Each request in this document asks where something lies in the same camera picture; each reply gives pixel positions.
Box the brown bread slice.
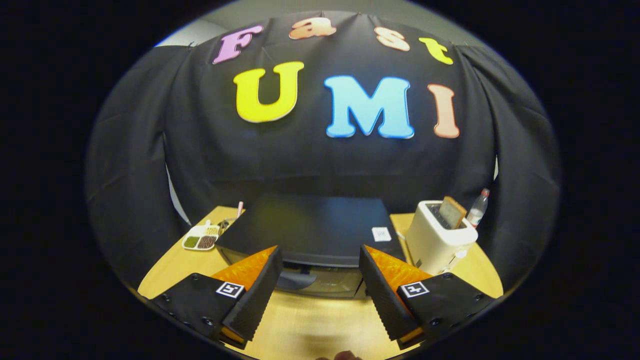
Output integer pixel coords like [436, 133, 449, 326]
[439, 196, 468, 230]

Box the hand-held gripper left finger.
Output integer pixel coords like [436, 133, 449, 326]
[150, 245, 283, 350]

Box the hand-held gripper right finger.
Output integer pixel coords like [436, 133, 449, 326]
[359, 244, 496, 350]

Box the black toaster oven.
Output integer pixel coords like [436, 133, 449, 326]
[215, 195, 407, 300]

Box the clear water bottle red label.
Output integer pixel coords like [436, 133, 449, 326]
[467, 188, 491, 229]

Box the black backdrop cloth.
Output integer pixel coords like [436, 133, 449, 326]
[85, 10, 561, 291]

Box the white pop-up toaster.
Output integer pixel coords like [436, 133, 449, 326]
[405, 200, 479, 276]

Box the white divided dish of beans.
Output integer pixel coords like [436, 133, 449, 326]
[181, 220, 221, 251]

